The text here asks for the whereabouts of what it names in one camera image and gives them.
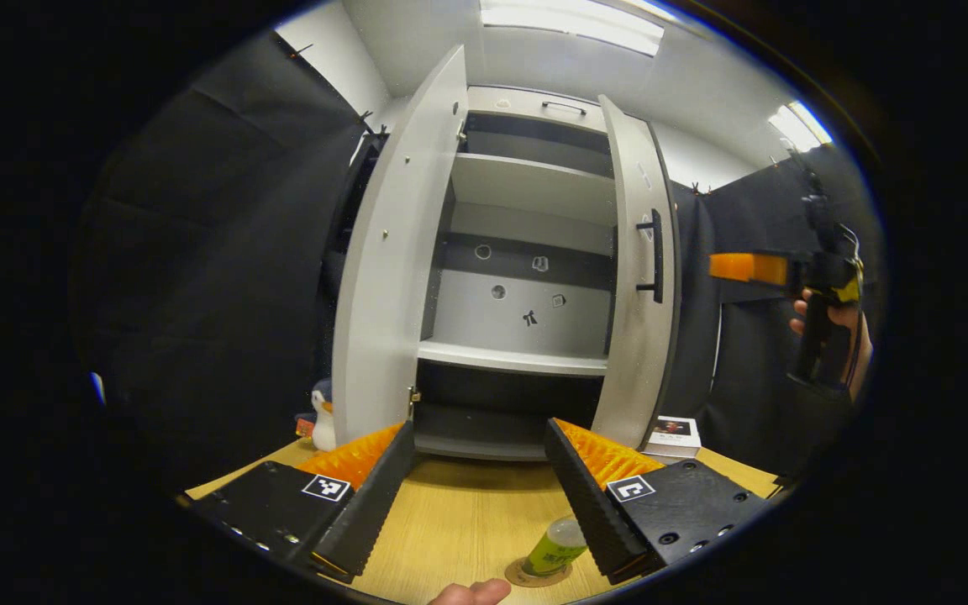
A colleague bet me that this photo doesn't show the grey cabinet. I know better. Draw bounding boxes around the grey cabinet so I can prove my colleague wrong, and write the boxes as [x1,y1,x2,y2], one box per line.
[413,87,619,461]

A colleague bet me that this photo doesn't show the white photo book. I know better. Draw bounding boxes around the white photo book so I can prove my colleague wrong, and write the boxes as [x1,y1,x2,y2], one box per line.
[642,415,702,461]

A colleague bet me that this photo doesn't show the grey cabinet drawer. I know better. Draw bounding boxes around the grey cabinet drawer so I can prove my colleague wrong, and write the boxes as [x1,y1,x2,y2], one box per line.
[467,86,609,134]

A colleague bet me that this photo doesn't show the small ceiling light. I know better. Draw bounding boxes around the small ceiling light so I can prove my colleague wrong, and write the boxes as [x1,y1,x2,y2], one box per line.
[767,100,834,155]

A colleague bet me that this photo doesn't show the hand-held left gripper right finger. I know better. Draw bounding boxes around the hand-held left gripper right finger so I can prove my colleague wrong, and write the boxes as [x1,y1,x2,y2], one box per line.
[544,418,777,587]

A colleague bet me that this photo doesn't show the green label bottle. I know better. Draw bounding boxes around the green label bottle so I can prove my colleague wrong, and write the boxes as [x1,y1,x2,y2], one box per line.
[523,516,591,578]

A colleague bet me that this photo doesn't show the grey cabinet door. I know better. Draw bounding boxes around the grey cabinet door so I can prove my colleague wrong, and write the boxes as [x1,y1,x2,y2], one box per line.
[333,45,470,446]
[592,94,683,451]

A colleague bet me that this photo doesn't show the grey cabinet shelf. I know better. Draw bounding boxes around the grey cabinet shelf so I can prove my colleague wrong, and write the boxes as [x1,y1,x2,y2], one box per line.
[450,153,618,228]
[417,339,609,377]

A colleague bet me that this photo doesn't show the penguin plush toy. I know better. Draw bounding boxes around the penguin plush toy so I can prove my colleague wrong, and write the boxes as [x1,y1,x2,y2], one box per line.
[310,378,339,453]

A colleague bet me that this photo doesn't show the long ceiling light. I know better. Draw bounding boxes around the long ceiling light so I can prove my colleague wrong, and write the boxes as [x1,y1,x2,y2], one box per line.
[480,0,666,56]

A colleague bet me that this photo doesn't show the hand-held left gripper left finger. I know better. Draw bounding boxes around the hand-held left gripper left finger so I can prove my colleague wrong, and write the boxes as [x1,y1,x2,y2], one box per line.
[184,420,418,585]

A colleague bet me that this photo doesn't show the round wooden coaster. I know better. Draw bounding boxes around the round wooden coaster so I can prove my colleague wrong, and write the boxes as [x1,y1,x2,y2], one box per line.
[504,555,574,588]

